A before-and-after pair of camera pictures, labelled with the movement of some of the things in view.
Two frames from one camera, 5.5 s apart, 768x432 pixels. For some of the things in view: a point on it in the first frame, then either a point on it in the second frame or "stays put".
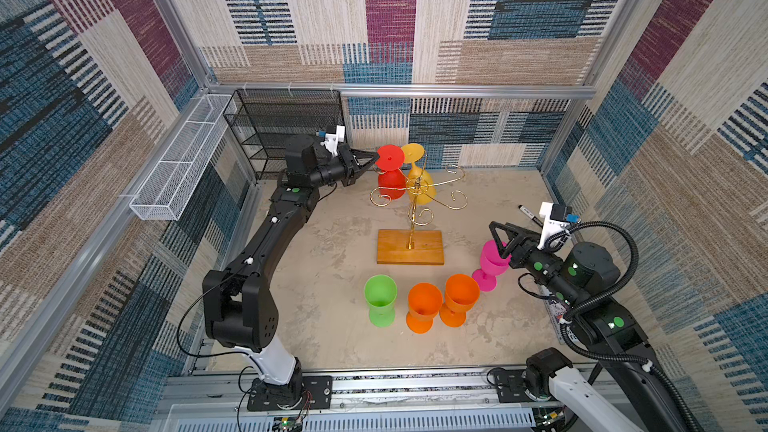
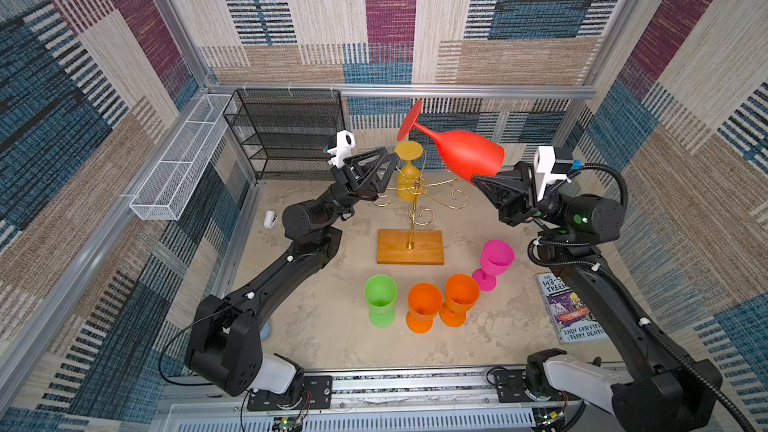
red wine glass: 391,174 -> 464,154
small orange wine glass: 424,303 stays put
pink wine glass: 493,264 stays put
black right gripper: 522,248 -> 514,206
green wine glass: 380,293 stays put
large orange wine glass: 462,293 stays put
